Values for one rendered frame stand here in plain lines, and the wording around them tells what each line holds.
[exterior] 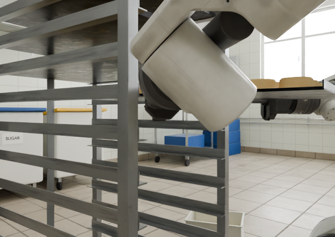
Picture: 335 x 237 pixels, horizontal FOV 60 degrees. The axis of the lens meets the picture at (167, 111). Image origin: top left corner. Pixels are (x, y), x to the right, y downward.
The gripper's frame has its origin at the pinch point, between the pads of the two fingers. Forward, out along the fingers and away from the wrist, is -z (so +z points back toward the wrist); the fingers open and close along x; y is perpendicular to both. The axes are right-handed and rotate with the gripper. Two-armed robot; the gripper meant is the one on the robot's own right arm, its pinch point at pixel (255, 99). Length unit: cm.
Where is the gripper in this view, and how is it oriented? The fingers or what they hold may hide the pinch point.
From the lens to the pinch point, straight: 90.7
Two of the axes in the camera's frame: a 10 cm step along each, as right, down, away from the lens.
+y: 1.7, 0.1, -9.9
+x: 0.1, -10.0, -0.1
